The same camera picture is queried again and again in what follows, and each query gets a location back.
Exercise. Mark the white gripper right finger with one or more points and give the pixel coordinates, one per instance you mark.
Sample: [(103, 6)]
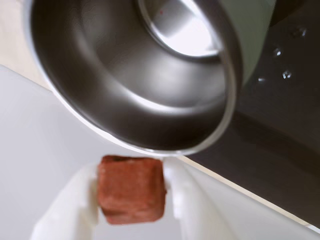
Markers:
[(197, 215)]

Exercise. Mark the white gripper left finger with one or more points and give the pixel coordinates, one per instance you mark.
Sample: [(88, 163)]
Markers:
[(72, 205)]

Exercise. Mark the red cube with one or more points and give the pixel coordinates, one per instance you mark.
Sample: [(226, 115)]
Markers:
[(130, 190)]

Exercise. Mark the dark glossy table mat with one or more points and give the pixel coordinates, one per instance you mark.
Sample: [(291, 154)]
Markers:
[(275, 137)]

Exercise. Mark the pale green steel mug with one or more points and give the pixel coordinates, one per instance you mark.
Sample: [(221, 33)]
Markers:
[(125, 87)]

